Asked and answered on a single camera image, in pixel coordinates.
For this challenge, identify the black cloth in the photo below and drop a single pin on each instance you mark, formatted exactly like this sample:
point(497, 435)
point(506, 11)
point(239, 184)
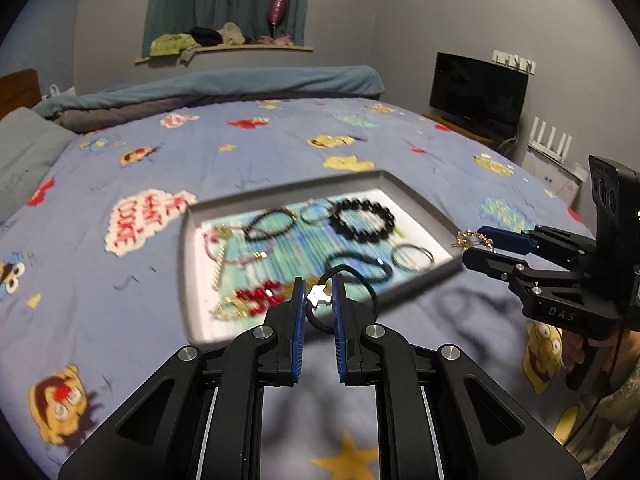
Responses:
point(206, 35)

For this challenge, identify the white box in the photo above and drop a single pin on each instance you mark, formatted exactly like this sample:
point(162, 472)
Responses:
point(555, 175)

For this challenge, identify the wooden monitor stand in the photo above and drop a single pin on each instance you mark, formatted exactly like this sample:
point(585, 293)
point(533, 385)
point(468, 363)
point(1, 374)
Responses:
point(450, 122)

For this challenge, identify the black monitor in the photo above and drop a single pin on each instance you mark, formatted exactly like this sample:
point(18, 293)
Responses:
point(475, 90)

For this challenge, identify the green cloth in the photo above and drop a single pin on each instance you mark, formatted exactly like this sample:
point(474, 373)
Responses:
point(170, 42)

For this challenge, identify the wooden headboard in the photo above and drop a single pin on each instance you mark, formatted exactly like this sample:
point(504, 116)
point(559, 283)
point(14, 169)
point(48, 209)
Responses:
point(17, 90)

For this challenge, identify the green thin bangle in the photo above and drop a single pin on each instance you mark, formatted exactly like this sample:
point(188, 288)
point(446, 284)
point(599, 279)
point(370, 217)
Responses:
point(302, 215)

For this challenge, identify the green printed paper sheet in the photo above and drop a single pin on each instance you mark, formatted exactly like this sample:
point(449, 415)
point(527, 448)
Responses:
point(300, 250)

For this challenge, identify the person's right forearm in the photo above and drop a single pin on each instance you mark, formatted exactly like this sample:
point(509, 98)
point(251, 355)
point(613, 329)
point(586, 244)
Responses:
point(612, 410)

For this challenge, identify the person's right hand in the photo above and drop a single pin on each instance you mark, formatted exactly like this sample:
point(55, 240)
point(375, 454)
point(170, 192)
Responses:
point(572, 355)

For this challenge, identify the blue cartoon printed bed sheet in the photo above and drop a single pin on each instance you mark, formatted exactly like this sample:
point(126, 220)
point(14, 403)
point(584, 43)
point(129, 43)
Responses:
point(250, 150)

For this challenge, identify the white router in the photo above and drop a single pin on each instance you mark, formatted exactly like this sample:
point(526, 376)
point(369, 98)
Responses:
point(547, 145)

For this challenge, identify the wooden window sill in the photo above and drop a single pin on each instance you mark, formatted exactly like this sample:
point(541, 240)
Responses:
point(250, 50)

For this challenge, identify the red bead tassel hairpin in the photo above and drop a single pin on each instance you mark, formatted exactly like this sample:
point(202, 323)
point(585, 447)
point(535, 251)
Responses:
point(255, 296)

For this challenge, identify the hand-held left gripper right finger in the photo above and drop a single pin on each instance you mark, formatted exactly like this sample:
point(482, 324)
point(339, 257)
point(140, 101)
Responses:
point(341, 330)

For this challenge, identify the gold pearl hairpin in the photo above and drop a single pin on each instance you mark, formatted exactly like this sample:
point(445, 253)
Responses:
point(218, 270)

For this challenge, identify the white plastic bag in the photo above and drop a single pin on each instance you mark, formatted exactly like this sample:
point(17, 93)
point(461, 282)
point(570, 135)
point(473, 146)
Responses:
point(60, 91)

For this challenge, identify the beige cloth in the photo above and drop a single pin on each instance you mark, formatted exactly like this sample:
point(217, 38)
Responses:
point(232, 34)

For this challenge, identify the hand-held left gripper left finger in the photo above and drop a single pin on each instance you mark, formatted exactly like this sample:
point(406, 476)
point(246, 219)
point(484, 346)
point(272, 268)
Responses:
point(297, 330)

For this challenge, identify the silver bangle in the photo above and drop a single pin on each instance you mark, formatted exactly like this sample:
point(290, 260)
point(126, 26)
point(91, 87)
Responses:
point(395, 259)

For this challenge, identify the pink cloth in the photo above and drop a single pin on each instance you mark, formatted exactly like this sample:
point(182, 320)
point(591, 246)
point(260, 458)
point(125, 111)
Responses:
point(277, 40)

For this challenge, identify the dark grey blanket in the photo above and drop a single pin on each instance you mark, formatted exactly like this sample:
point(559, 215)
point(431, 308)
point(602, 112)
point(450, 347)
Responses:
point(125, 112)

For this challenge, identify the blue blanket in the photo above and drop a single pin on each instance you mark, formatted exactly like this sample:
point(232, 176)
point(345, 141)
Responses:
point(225, 82)

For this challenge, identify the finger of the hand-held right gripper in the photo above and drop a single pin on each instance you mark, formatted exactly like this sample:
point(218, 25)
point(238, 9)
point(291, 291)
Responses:
point(492, 261)
point(505, 239)

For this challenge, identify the pink wine glass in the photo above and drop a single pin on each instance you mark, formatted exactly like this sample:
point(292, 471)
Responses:
point(276, 9)

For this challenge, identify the grey cardboard box lid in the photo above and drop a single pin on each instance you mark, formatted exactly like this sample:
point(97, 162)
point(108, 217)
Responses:
point(190, 280)

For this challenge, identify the grey pillow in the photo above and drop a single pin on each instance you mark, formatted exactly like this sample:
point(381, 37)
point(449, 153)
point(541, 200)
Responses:
point(25, 155)

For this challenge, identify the white wall socket strip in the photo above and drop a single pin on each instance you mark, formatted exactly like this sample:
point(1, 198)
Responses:
point(515, 60)

